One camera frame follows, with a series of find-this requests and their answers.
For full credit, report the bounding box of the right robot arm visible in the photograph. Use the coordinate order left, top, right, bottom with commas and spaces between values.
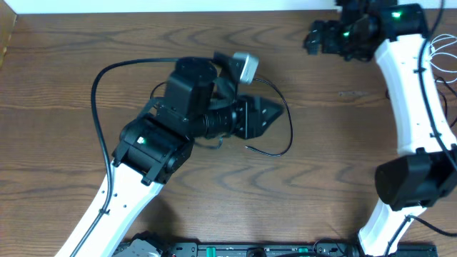
303, 0, 456, 256

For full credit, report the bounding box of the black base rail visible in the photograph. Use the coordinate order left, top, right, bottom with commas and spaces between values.
117, 241, 438, 257

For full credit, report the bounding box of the black usb cable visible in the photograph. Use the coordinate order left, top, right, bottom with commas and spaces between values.
244, 77, 294, 158

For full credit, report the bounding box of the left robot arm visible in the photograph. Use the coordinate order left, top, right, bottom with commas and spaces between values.
59, 53, 288, 256

